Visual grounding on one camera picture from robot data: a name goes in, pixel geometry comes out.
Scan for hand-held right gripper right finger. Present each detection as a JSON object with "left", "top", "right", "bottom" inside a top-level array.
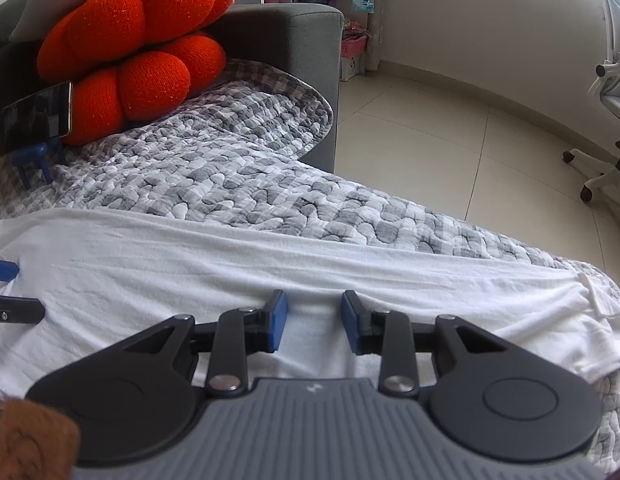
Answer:
[{"left": 341, "top": 289, "right": 513, "bottom": 397}]

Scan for orange flower-shaped cushion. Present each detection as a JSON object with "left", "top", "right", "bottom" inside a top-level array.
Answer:
[{"left": 36, "top": 0, "right": 237, "bottom": 146}]

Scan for patterned curtain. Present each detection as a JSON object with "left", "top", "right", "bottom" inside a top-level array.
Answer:
[{"left": 364, "top": 0, "right": 387, "bottom": 72}]

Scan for grey sofa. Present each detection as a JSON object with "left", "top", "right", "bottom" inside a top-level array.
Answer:
[{"left": 0, "top": 0, "right": 345, "bottom": 176}]

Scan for white pants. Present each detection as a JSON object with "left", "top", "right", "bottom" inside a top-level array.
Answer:
[{"left": 0, "top": 208, "right": 620, "bottom": 400}]

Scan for smartphone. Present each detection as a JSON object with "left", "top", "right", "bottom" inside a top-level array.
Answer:
[{"left": 0, "top": 81, "right": 73, "bottom": 157}]

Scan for white storage box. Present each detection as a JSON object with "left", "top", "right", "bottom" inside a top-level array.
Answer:
[{"left": 340, "top": 55, "right": 364, "bottom": 82}]

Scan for pink basket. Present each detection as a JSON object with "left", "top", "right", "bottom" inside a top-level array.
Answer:
[{"left": 342, "top": 22, "right": 367, "bottom": 58}]

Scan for grey checked quilt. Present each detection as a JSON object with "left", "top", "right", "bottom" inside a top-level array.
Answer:
[{"left": 0, "top": 59, "right": 620, "bottom": 473}]

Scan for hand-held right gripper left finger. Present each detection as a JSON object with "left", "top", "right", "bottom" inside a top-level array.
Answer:
[{"left": 120, "top": 288, "right": 290, "bottom": 397}]

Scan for white office chair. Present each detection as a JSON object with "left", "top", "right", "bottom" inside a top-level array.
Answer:
[{"left": 562, "top": 0, "right": 620, "bottom": 238}]

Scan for blue phone stand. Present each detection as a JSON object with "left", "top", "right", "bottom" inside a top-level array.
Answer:
[{"left": 11, "top": 141, "right": 68, "bottom": 190}]

